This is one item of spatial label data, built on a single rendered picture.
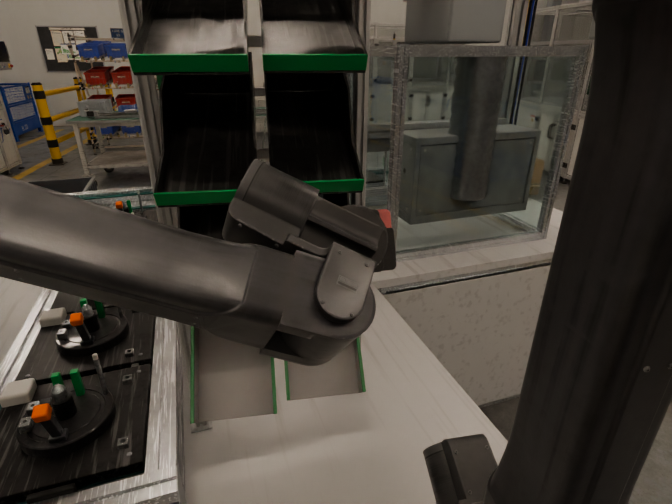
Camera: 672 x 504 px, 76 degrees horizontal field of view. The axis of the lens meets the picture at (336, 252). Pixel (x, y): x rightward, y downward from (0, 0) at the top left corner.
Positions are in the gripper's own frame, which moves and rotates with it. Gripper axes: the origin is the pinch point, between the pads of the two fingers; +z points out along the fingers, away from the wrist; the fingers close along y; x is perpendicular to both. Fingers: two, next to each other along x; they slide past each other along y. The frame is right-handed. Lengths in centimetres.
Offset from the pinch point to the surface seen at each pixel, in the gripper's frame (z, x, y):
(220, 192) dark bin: 4.2, -8.0, 12.2
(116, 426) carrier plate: 23.1, 26.7, 33.9
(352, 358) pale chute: 23.1, 20.4, -6.5
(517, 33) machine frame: 119, -86, -108
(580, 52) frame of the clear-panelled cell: 74, -57, -100
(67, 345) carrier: 42, 15, 49
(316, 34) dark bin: 7.9, -30.2, -2.7
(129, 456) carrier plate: 17.1, 29.5, 30.3
